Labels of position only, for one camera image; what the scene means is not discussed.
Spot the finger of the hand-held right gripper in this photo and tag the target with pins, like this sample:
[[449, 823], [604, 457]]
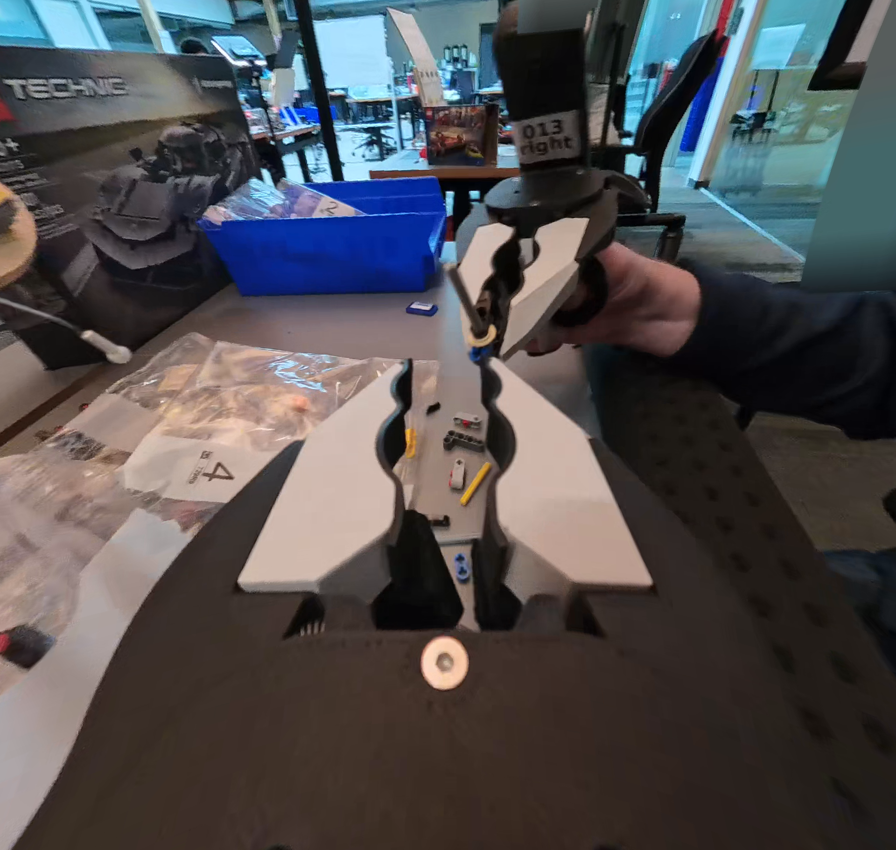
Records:
[[479, 255], [553, 269]]

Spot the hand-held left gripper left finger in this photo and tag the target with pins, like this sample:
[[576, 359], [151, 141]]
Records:
[[322, 507]]

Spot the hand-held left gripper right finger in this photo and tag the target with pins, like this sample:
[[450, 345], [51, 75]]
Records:
[[567, 507]]

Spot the black lego gear frame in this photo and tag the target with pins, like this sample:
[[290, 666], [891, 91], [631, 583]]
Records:
[[470, 311]]

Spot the dark grey lego liftarm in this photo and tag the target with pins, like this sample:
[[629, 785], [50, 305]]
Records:
[[463, 439]]

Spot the yellow lego axle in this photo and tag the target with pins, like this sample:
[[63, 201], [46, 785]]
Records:
[[476, 484]]

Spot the small colourful lego box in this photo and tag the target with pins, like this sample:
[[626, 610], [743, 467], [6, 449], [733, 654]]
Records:
[[462, 136]]

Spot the small yellow lego bush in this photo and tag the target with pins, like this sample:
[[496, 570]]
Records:
[[411, 442]]

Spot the black lego set box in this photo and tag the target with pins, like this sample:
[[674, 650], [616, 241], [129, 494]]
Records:
[[140, 164]]

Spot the person's right hand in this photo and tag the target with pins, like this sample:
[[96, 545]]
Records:
[[644, 304]]

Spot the wooden background table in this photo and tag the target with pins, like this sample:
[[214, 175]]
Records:
[[434, 172]]

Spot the white connector red pin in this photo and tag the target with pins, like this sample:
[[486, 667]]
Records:
[[470, 417], [457, 473]]

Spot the black office chair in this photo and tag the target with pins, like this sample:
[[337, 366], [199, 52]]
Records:
[[672, 108]]

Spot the blue plastic bin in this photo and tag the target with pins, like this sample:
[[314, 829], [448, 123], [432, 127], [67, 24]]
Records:
[[329, 248]]

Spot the black dimpled mat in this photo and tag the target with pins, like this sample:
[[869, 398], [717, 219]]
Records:
[[735, 549]]

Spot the black tripod pole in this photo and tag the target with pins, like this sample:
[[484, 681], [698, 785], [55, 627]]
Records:
[[315, 59]]

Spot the studio light panel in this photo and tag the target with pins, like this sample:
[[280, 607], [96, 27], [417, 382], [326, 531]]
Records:
[[234, 49]]

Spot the wooden book stand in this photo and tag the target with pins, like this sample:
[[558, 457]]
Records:
[[14, 241]]

